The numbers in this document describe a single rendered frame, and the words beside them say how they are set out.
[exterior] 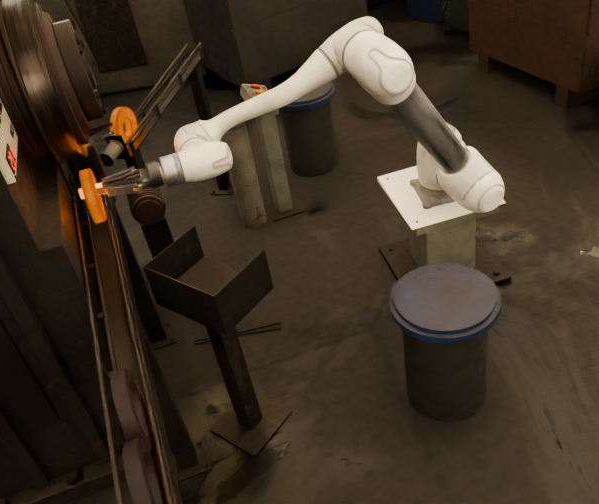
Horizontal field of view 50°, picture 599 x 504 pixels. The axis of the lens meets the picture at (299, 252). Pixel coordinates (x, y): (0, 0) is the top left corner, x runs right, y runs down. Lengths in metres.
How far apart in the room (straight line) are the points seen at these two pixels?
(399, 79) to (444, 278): 0.61
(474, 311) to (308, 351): 0.76
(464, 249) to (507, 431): 0.75
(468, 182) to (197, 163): 0.86
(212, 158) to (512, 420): 1.22
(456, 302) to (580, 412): 0.57
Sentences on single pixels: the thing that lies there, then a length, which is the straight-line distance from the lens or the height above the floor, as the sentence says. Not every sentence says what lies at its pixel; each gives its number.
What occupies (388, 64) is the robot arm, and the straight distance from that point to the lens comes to 1.75.
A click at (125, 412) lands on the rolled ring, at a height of 0.74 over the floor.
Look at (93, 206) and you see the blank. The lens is 1.87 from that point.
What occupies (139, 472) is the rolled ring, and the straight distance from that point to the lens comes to 1.28.
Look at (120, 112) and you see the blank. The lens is 2.56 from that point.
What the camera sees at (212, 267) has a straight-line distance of 1.88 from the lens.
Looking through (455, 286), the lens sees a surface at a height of 0.43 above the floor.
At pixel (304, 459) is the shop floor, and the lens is 2.12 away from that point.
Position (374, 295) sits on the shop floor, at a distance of 2.58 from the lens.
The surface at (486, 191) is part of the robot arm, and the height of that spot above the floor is 0.54.
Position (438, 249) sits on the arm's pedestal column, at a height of 0.17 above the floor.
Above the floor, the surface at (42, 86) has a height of 1.17.
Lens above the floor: 1.73
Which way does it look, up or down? 37 degrees down
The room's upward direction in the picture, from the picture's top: 11 degrees counter-clockwise
